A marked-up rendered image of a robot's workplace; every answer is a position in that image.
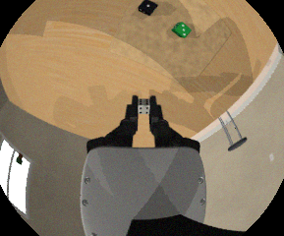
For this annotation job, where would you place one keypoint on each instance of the black die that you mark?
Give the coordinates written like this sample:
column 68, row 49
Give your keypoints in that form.
column 147, row 7

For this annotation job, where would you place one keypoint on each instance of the green die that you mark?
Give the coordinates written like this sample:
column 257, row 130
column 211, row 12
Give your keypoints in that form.
column 181, row 30

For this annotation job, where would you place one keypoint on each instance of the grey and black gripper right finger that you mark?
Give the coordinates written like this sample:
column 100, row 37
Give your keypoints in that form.
column 167, row 137

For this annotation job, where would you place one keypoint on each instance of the brown mat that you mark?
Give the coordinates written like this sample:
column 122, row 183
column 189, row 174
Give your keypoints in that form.
column 149, row 39

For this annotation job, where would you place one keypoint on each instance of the white die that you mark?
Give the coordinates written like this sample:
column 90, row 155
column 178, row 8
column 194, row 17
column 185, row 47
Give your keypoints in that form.
column 143, row 106

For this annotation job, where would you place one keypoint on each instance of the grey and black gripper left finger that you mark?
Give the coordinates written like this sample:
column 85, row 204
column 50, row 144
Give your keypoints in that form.
column 122, row 136

